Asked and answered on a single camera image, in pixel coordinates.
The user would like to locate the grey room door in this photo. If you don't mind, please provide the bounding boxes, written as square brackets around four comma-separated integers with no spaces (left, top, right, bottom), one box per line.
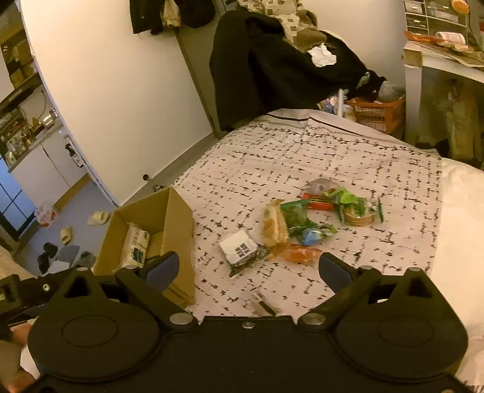
[175,26,227,137]

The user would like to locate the dark hanging clothes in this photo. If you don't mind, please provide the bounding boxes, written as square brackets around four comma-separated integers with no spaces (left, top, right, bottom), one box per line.
[129,0,216,35]

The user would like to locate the dark framed glass door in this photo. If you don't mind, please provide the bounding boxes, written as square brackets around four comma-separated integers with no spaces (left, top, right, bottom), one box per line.
[0,155,29,242]

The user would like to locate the white desk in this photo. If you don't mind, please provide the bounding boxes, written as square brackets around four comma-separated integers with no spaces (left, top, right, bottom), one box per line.
[403,40,484,150]

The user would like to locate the white black printed snack packet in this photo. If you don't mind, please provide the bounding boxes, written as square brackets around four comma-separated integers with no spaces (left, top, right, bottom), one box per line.
[219,229,271,278]

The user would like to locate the beige checked quilt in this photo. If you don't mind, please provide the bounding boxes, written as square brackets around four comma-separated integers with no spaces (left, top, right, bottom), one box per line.
[238,0,329,54]

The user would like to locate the dark green snack packet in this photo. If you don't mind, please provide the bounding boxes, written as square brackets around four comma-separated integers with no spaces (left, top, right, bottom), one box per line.
[280,200,338,242]

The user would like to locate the pile of dark clothes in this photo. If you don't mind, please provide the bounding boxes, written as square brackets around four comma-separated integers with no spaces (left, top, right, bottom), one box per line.
[37,242,97,274]

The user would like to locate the red white plastic bag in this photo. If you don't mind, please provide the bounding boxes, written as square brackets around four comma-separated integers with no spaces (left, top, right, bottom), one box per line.
[35,206,58,227]

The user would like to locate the crumpled white cloth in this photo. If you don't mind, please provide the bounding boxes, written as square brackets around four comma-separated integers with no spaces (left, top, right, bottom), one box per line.
[307,43,337,68]

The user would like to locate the brown cardboard box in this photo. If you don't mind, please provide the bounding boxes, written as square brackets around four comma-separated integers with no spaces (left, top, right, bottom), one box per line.
[93,186,196,307]

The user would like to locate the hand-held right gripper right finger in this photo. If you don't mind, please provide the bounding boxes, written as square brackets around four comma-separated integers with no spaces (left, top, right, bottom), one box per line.
[298,252,450,332]

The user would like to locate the grey drawer organizer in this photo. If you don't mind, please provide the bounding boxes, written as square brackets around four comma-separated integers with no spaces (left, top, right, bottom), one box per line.
[404,0,469,33]

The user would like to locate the black coat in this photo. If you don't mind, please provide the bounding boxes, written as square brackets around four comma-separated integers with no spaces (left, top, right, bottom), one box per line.
[210,9,387,132]

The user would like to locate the clear bread packet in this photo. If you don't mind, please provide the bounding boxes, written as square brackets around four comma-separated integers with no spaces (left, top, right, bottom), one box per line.
[261,199,290,250]

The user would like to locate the orange snack packet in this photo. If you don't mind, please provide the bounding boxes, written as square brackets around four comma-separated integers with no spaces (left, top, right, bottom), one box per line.
[282,245,322,265]

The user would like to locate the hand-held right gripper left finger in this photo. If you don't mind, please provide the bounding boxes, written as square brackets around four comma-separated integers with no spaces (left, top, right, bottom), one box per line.
[45,251,198,332]

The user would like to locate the dark spray bottle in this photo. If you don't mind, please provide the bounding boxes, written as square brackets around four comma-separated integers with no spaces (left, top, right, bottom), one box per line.
[65,144,82,167]

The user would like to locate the orange plastic basket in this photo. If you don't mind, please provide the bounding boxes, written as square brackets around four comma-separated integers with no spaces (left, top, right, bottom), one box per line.
[347,96,406,134]

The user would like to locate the white kitchen cabinet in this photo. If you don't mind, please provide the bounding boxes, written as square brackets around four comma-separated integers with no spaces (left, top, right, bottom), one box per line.
[8,125,91,190]

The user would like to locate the person's left hand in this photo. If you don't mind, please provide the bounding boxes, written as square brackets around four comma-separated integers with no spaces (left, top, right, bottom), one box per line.
[0,323,40,393]

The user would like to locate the grey clear snack packet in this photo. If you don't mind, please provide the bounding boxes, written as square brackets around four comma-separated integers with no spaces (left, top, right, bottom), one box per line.
[306,177,337,193]

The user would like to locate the clear packet with brown cookie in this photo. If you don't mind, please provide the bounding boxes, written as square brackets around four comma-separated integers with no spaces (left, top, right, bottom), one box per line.
[342,200,384,227]

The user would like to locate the beige dotted fabric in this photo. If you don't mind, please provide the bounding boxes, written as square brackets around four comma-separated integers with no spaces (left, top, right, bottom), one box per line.
[0,245,38,281]

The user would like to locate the light green snack packet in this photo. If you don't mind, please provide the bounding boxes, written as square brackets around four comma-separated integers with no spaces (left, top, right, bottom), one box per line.
[323,188,365,223]

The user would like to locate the red snack packet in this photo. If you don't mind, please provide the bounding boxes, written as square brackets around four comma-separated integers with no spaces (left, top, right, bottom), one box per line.
[301,193,336,211]

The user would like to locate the white tissue pack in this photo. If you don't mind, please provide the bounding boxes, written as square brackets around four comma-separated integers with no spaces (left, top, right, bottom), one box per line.
[120,223,151,268]

